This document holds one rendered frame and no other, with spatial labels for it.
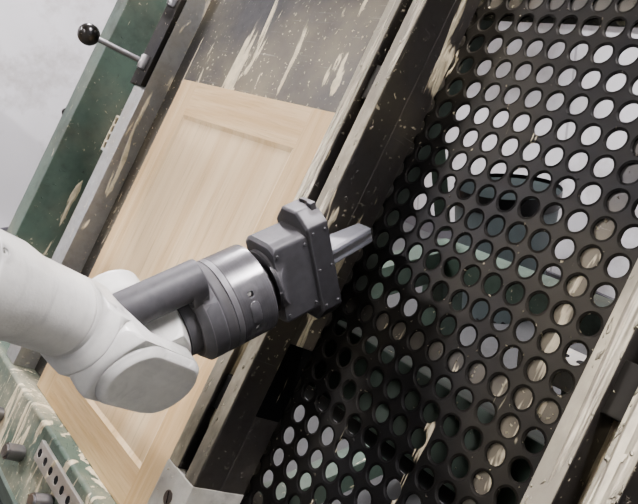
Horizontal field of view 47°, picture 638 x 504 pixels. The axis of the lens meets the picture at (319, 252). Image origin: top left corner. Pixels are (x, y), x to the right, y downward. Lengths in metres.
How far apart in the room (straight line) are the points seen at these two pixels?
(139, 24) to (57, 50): 3.37
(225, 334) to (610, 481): 0.33
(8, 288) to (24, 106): 4.45
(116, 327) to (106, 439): 0.52
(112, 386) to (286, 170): 0.44
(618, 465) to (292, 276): 0.33
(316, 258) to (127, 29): 0.96
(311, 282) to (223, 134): 0.44
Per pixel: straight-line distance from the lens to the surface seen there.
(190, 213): 1.08
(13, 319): 0.51
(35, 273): 0.51
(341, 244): 0.73
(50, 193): 1.56
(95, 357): 0.57
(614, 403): 0.54
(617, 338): 0.54
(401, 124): 0.80
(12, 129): 4.95
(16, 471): 1.23
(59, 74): 4.95
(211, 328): 0.64
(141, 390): 0.61
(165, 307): 0.62
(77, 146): 1.56
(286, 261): 0.68
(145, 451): 1.00
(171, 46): 1.34
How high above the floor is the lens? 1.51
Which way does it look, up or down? 20 degrees down
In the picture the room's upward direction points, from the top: straight up
